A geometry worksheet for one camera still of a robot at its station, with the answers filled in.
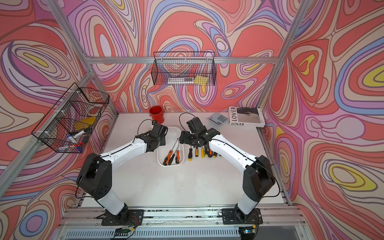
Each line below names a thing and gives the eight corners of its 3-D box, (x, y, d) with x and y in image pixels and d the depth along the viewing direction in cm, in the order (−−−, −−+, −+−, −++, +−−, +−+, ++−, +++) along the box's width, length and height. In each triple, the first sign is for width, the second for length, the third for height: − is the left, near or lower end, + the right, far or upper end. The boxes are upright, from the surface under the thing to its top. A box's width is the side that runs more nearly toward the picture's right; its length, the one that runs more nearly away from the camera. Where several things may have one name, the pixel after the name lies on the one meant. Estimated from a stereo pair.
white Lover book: (230, 128, 113) (231, 123, 109) (226, 110, 126) (227, 106, 122) (263, 128, 113) (265, 123, 109) (256, 110, 125) (258, 106, 122)
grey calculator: (208, 119, 118) (208, 117, 116) (216, 112, 123) (216, 110, 121) (219, 127, 113) (220, 125, 111) (227, 119, 117) (228, 118, 116)
